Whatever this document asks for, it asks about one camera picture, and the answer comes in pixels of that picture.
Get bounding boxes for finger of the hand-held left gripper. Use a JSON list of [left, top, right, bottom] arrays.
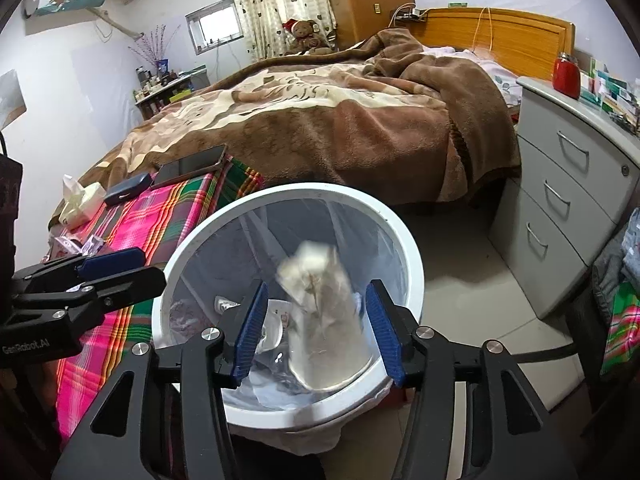
[[12, 266, 167, 341], [10, 247, 145, 301]]

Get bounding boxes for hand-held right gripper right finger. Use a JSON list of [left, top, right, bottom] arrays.
[[364, 279, 578, 480]]

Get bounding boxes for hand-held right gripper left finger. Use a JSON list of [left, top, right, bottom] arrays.
[[50, 280, 271, 480]]

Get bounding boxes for plain white paper cup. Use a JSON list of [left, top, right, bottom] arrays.
[[276, 240, 373, 391]]

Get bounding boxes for white trash bin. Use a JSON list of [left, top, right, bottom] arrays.
[[150, 182, 426, 453]]

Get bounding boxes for plaid tablecloth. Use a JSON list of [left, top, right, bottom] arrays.
[[47, 157, 263, 451]]

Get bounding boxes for tissue pack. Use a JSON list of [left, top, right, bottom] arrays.
[[59, 174, 107, 226]]

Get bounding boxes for dark blue glasses case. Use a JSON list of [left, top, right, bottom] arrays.
[[103, 172, 152, 206]]

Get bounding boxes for dark cloth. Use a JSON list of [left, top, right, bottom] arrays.
[[0, 130, 23, 261]]

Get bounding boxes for black phone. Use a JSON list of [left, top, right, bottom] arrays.
[[150, 144, 228, 191]]

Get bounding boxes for cluttered white shelf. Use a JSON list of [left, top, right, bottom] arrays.
[[132, 65, 208, 121]]

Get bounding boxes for blue vase with branches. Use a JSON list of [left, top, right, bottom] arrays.
[[129, 24, 181, 77]]

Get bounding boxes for grey drawer cabinet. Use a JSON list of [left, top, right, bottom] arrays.
[[487, 76, 640, 320]]

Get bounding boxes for brown patterned blanket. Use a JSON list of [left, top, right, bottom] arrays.
[[47, 27, 521, 231]]

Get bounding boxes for grey cloth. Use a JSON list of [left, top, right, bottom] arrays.
[[592, 210, 640, 311]]

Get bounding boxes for plaid cloth bag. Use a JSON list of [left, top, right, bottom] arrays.
[[602, 280, 640, 376]]

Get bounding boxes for small window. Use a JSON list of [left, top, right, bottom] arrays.
[[186, 2, 245, 56]]

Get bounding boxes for pink bed sheet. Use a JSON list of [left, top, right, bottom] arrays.
[[422, 45, 521, 108]]

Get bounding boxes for brown teddy bear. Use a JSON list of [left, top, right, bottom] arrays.
[[281, 17, 335, 56]]

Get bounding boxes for patterned curtain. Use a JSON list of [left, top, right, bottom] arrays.
[[226, 0, 337, 58]]

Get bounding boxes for red jar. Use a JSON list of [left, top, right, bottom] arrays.
[[552, 52, 581, 100]]

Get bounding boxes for wooden bed headboard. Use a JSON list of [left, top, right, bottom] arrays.
[[415, 7, 576, 81]]

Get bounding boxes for row of medicine boxes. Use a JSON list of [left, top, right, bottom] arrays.
[[580, 57, 640, 136]]

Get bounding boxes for wooden wardrobe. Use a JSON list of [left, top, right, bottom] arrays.
[[318, 0, 416, 51]]

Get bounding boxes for black cable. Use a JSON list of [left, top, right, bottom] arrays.
[[515, 340, 576, 361]]

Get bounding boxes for silver wall panel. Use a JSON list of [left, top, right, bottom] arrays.
[[0, 70, 26, 128]]

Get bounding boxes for white wall pipe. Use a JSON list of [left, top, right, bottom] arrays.
[[87, 7, 146, 41]]

